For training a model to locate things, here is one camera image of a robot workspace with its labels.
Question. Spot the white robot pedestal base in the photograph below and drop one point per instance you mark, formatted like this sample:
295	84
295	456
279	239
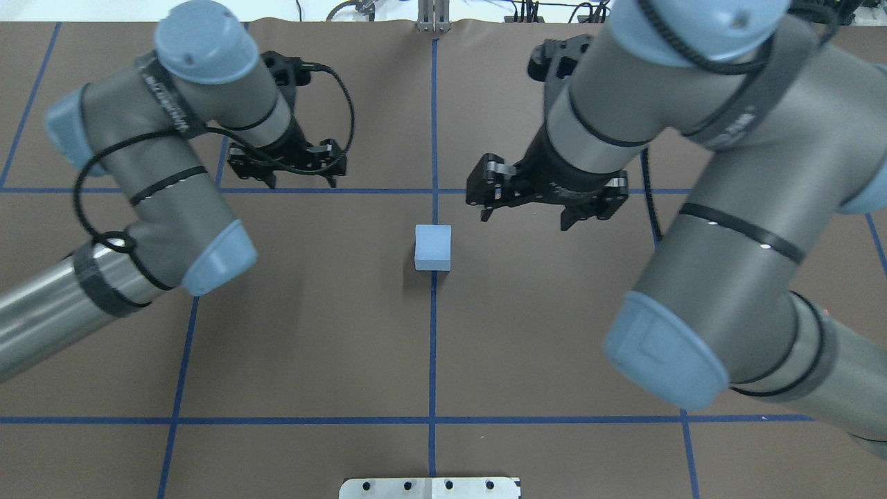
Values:
445	487

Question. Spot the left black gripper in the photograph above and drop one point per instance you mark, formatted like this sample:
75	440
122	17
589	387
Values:
292	147

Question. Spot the light blue foam block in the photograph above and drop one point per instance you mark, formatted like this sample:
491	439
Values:
433	248

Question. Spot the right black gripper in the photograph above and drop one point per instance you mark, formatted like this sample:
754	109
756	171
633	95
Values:
549	176

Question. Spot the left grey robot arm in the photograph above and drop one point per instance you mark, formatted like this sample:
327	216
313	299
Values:
154	216

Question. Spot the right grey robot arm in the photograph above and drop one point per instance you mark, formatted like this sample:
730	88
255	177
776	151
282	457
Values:
796	128

